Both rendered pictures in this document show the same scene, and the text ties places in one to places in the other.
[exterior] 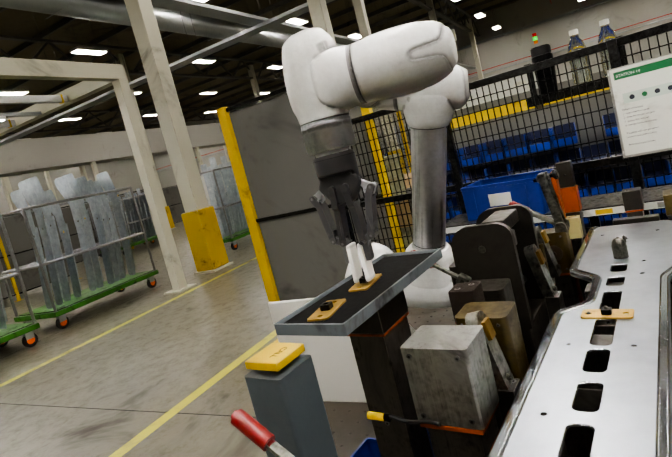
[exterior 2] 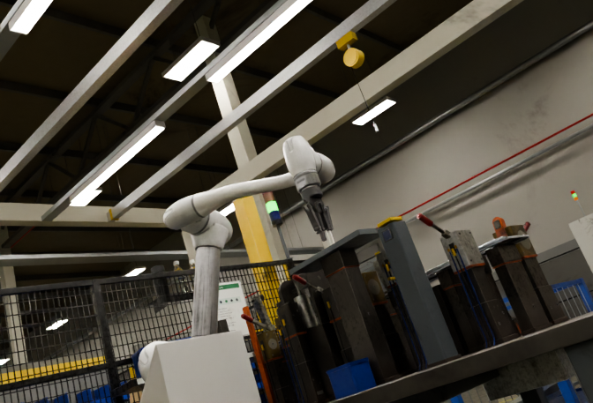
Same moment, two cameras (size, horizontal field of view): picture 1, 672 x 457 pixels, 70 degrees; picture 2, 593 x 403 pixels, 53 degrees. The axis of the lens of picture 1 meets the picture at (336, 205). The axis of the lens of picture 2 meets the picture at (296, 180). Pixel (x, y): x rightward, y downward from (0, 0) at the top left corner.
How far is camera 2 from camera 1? 2.23 m
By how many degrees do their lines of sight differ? 85
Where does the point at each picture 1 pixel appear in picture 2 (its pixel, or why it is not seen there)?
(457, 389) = not seen: hidden behind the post
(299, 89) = (309, 154)
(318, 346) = (203, 383)
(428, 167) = (216, 272)
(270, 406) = (404, 233)
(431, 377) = not seen: hidden behind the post
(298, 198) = not seen: outside the picture
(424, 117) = (220, 238)
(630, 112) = (221, 311)
